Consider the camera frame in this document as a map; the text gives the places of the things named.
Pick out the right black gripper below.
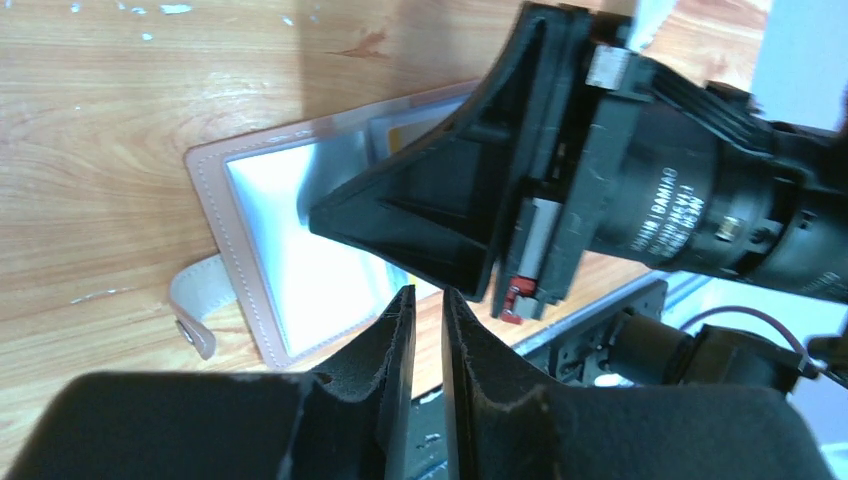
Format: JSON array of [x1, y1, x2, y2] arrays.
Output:
[[491, 13, 847, 323]]

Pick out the pink leather card holder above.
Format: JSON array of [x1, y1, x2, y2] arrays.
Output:
[[168, 81, 475, 369]]

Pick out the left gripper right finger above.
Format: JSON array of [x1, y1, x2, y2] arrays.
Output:
[[442, 289, 832, 479]]

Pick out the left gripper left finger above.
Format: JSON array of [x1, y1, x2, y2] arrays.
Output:
[[8, 285, 416, 479]]

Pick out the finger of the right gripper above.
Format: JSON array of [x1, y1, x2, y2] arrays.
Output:
[[309, 2, 593, 301]]

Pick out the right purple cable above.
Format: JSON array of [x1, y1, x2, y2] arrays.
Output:
[[678, 304, 806, 356]]

